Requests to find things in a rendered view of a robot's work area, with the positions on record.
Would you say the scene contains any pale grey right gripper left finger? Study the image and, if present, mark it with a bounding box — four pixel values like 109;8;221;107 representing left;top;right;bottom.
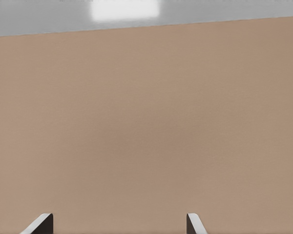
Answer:
19;213;54;234

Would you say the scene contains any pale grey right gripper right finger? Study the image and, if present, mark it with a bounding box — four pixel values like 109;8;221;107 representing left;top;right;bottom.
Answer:
187;213;208;234

